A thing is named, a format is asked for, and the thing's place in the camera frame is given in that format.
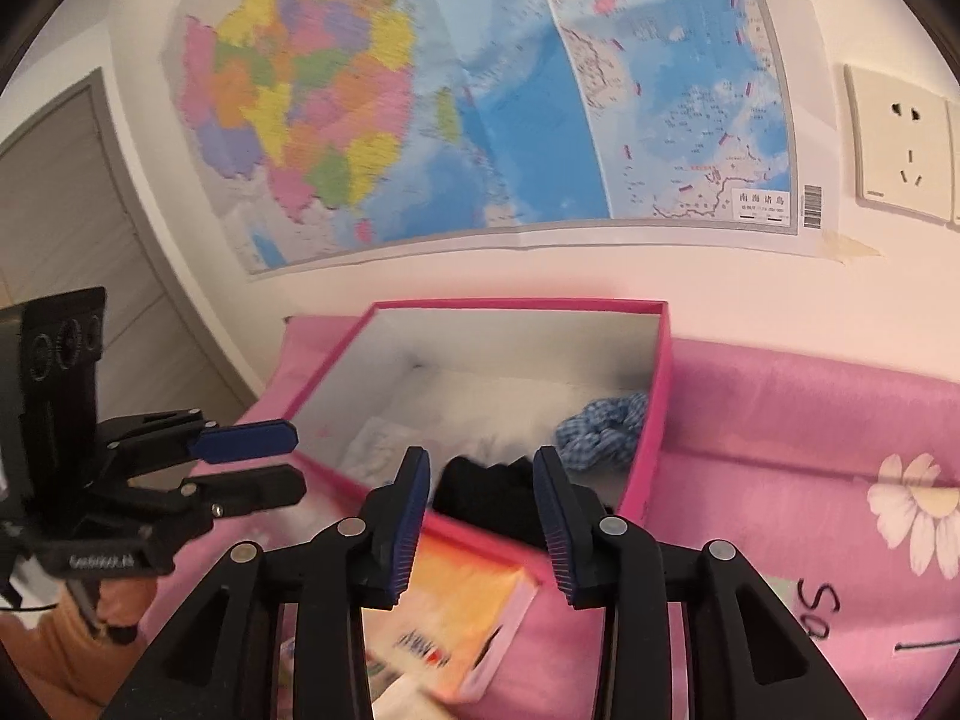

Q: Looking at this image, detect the white wall socket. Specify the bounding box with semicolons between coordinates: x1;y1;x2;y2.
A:
844;64;953;223

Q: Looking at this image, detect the black cloth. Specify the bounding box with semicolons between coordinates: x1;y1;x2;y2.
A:
433;454;617;550

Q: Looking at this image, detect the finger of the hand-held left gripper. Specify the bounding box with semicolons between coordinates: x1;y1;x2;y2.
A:
124;463;307;524
97;409;299;482

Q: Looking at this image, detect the blue checkered scrunchie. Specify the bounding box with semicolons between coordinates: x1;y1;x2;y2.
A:
555;390;650;475

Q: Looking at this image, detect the pink storage box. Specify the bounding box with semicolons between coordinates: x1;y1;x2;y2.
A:
281;298;670;565

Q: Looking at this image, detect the person's left forearm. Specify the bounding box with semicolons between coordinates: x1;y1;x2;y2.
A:
0;577;155;707

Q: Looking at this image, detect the colourful wall map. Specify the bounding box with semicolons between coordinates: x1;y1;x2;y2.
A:
161;0;841;280

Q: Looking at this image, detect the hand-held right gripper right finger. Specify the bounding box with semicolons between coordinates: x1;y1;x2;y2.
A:
531;445;867;720

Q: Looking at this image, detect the beige tape strip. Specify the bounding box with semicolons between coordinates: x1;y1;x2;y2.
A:
814;229;883;266

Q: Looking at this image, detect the orange tissue packet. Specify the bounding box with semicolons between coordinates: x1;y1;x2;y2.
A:
360;525;539;706

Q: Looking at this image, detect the white cloth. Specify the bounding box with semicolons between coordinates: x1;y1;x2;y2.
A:
341;371;572;479

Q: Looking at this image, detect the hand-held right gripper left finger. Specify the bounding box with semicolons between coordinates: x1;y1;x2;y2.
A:
101;446;432;720

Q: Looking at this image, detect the pink flowered bedsheet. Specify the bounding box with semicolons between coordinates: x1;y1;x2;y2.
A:
146;311;960;720

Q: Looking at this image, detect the grey wardrobe door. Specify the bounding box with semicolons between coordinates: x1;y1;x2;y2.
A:
0;67;265;458

